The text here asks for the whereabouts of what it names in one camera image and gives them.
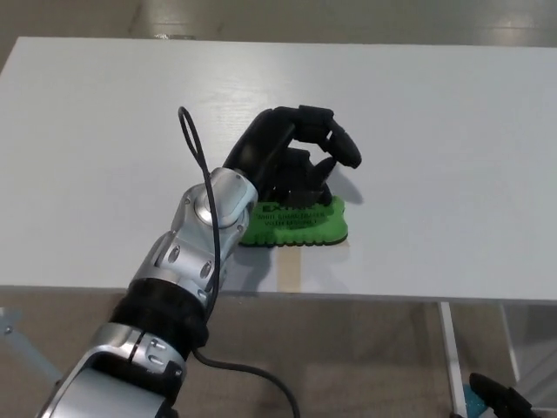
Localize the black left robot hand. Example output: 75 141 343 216
221 104 363 206

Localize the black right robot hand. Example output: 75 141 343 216
468 372 545 418

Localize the green whiteboard eraser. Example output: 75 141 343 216
238 194 351 248

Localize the white table leg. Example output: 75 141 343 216
437 301 467 418
499 303 522 385

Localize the long beige tape strip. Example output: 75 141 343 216
277 245 303 293

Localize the grey metal frame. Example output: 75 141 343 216
0 307 63 385

